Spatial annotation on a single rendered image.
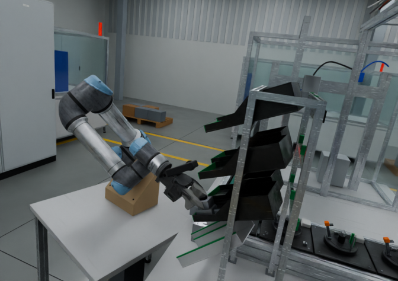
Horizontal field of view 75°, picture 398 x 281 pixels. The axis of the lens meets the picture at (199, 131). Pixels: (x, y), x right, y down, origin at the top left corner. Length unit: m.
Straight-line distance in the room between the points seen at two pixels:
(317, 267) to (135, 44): 10.42
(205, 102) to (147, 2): 4.36
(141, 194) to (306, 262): 0.87
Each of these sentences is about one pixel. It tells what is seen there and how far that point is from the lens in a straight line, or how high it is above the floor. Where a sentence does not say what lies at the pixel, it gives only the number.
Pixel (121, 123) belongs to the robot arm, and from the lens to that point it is 1.30.
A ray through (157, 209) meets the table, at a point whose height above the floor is 0.86.
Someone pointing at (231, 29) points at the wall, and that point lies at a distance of 9.57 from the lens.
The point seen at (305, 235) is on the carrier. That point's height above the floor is 0.97.
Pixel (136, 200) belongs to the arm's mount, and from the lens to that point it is 1.50.
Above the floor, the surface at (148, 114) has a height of 0.30.
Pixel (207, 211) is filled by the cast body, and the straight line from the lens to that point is 0.91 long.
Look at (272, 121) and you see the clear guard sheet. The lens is 2.60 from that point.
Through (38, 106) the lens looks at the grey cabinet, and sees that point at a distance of 4.14.
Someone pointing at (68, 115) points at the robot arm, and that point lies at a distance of 1.16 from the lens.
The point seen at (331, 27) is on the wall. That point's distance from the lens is 9.38.
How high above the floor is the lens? 1.71
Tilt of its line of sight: 15 degrees down
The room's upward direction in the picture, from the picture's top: 7 degrees clockwise
